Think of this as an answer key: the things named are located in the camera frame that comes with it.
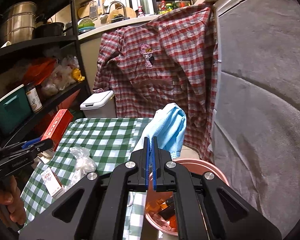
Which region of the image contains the red plaid hanging shirt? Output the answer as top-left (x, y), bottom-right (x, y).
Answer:
top-left (93, 3), bottom-right (218, 161)

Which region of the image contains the person's left hand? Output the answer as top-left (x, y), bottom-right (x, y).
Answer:
top-left (0, 176), bottom-right (26, 226)

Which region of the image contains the grey fabric cover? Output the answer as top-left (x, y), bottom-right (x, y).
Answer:
top-left (212, 0), bottom-right (300, 237)

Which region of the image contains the blue surgical face mask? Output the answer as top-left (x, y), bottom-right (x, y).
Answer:
top-left (133, 103), bottom-right (186, 159)

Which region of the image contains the green white checkered tablecloth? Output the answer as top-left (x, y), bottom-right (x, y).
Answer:
top-left (20, 117), bottom-right (156, 240)

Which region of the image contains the glass jar with label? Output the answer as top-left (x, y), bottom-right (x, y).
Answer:
top-left (26, 83), bottom-right (43, 113)

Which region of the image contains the stainless steel pot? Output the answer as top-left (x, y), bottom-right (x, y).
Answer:
top-left (0, 1), bottom-right (37, 44)

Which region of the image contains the teal plastic storage box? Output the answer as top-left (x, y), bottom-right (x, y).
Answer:
top-left (0, 84), bottom-right (32, 133)

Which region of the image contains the black spice rack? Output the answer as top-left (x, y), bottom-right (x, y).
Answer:
top-left (154, 0), bottom-right (195, 14)

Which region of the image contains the yellow toy figure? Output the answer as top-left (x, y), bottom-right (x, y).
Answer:
top-left (71, 68), bottom-right (85, 82)

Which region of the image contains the red white toothpaste box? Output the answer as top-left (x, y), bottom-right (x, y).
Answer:
top-left (42, 109), bottom-right (73, 152)

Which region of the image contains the white lidded trash bin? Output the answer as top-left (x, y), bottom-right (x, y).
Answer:
top-left (80, 90), bottom-right (116, 118)

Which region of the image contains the pink round trash basin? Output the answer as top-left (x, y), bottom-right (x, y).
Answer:
top-left (145, 158), bottom-right (228, 237)

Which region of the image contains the red white medicine box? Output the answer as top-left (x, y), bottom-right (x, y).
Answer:
top-left (41, 167), bottom-right (64, 198)

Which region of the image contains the black foil snack packet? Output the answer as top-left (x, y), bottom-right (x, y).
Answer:
top-left (158, 196), bottom-right (175, 220)

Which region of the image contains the black metal shelf rack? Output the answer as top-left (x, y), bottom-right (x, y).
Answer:
top-left (0, 0), bottom-right (91, 147)

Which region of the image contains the clear crumpled plastic bag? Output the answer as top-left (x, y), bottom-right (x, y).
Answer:
top-left (66, 147), bottom-right (96, 190)

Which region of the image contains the clear bag on shelf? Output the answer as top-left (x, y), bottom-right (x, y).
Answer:
top-left (41, 56), bottom-right (79, 97)

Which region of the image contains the red bag on shelf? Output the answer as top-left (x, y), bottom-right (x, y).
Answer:
top-left (22, 57), bottom-right (56, 86)

